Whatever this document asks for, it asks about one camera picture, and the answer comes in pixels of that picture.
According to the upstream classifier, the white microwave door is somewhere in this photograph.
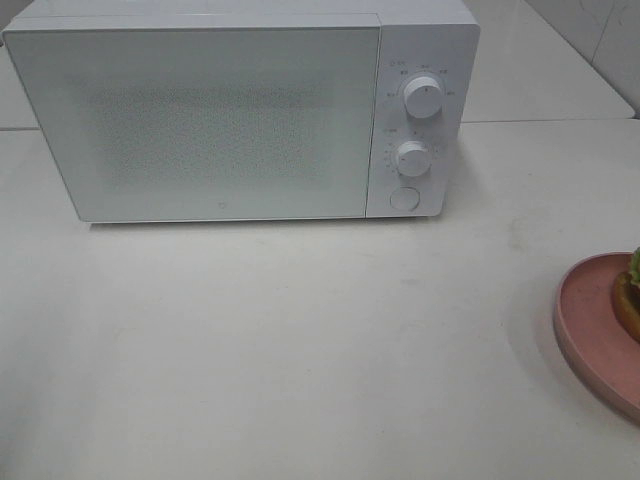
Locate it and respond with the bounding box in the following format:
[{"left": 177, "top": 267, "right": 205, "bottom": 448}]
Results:
[{"left": 6, "top": 28, "right": 379, "bottom": 223}]

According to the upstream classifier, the upper white power knob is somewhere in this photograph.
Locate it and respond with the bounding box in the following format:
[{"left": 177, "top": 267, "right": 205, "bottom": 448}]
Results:
[{"left": 402, "top": 73, "right": 444, "bottom": 119}]

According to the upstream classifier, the round white door button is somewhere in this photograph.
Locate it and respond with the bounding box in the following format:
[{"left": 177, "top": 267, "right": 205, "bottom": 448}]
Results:
[{"left": 390, "top": 187, "right": 420, "bottom": 211}]

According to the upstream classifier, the white microwave oven body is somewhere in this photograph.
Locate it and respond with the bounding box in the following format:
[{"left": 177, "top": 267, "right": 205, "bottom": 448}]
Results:
[{"left": 2, "top": 1, "right": 480, "bottom": 222}]

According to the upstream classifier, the burger with lettuce and cheese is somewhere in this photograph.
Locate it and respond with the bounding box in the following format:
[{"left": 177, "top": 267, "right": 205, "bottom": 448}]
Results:
[{"left": 612, "top": 249, "right": 640, "bottom": 342}]

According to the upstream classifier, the pink round plate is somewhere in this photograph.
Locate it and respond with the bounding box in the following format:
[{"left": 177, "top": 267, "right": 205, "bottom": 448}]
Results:
[{"left": 553, "top": 252, "right": 639, "bottom": 423}]

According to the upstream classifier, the white timer knob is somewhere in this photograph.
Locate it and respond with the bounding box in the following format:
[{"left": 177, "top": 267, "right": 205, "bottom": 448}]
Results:
[{"left": 395, "top": 141, "right": 432, "bottom": 178}]

